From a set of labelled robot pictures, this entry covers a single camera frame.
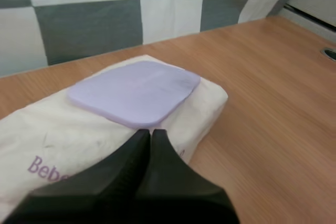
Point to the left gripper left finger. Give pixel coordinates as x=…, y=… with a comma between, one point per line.
x=110, y=182

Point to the checked cloth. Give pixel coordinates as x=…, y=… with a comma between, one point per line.
x=105, y=19

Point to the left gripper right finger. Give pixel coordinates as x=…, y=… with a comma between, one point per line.
x=183, y=190

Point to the white wet wipes pack lilac lid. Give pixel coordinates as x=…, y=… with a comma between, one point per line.
x=110, y=108

